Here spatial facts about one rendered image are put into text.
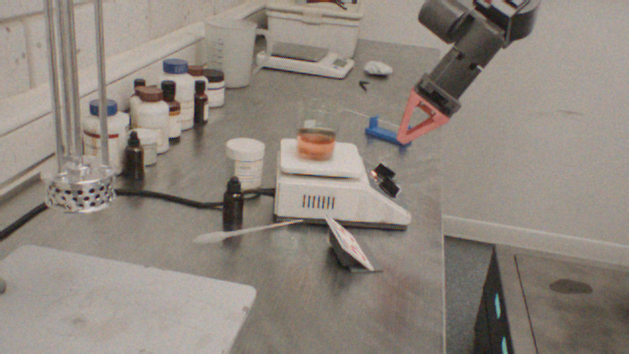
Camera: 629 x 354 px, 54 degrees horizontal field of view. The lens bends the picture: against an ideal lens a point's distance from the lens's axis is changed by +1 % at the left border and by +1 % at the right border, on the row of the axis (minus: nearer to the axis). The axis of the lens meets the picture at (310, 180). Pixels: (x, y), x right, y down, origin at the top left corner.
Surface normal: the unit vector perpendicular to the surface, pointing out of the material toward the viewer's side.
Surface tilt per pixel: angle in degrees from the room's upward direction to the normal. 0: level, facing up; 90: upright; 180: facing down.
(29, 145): 90
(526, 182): 90
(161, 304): 0
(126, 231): 0
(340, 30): 93
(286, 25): 93
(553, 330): 0
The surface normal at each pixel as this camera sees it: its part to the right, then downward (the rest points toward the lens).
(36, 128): 0.98, 0.16
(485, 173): -0.18, 0.38
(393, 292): 0.10, -0.91
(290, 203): 0.04, 0.40
